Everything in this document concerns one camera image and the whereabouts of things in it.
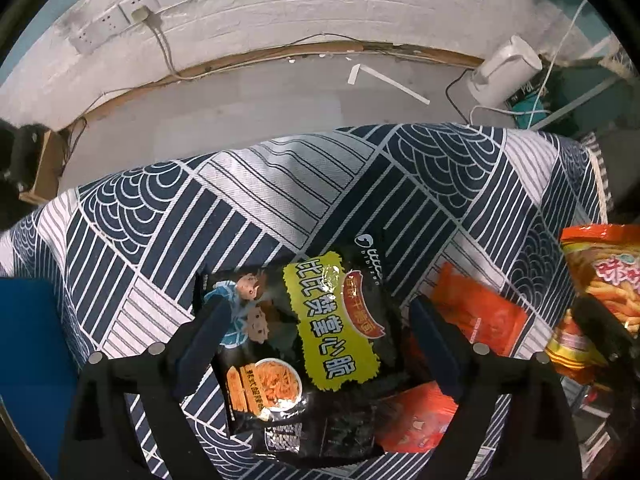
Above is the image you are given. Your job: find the orange stick snack bag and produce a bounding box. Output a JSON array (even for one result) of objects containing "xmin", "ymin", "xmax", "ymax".
[{"xmin": 546, "ymin": 224, "xmax": 639, "ymax": 385}]

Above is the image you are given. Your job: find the black yellow snack bag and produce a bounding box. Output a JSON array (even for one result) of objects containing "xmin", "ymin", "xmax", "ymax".
[{"xmin": 200, "ymin": 233, "xmax": 404, "ymax": 434}]

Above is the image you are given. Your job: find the blue cardboard box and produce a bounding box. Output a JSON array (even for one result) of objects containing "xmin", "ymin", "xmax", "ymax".
[{"xmin": 1, "ymin": 278, "xmax": 78, "ymax": 477}]

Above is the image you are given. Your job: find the red snack packet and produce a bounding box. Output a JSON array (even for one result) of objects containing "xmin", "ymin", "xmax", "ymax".
[{"xmin": 375, "ymin": 262, "xmax": 527, "ymax": 453}]

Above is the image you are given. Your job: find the black printed snack packet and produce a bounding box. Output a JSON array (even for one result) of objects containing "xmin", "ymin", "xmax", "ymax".
[{"xmin": 252, "ymin": 404, "xmax": 384, "ymax": 469}]

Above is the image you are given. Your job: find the navy white patterned tablecloth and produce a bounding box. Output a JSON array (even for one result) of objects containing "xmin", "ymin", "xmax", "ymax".
[{"xmin": 1, "ymin": 124, "xmax": 608, "ymax": 371}]

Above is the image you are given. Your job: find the white electric kettle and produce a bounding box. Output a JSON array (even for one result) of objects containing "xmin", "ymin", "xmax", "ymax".
[{"xmin": 465, "ymin": 35, "xmax": 542, "ymax": 107}]

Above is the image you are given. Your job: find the white strip on floor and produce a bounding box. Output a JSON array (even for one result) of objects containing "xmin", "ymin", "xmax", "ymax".
[{"xmin": 347, "ymin": 63, "xmax": 431, "ymax": 106}]

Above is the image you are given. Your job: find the white hanging cable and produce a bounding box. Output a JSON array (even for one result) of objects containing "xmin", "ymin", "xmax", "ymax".
[{"xmin": 470, "ymin": 0, "xmax": 589, "ymax": 129}]

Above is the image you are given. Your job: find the grey power cable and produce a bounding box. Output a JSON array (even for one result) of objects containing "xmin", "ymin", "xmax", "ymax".
[{"xmin": 131, "ymin": 6, "xmax": 202, "ymax": 82}]

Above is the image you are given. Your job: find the white wall socket strip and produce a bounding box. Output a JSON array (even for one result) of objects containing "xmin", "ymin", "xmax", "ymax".
[{"xmin": 70, "ymin": 0, "xmax": 186, "ymax": 55}]

